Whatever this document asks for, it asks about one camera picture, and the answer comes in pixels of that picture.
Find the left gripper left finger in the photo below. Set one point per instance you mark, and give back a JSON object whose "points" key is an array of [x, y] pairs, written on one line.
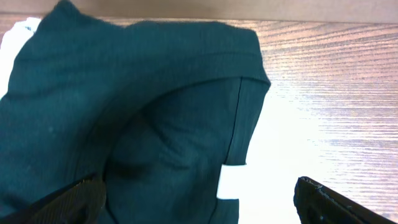
{"points": [[80, 202]]}

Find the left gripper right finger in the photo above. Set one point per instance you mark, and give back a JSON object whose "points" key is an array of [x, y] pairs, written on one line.
{"points": [[318, 204]]}

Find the black t-shirt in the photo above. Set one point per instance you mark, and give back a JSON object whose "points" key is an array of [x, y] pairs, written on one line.
{"points": [[154, 108]]}

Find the folded beige pants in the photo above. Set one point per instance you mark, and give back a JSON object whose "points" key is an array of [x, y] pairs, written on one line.
{"points": [[12, 42]]}

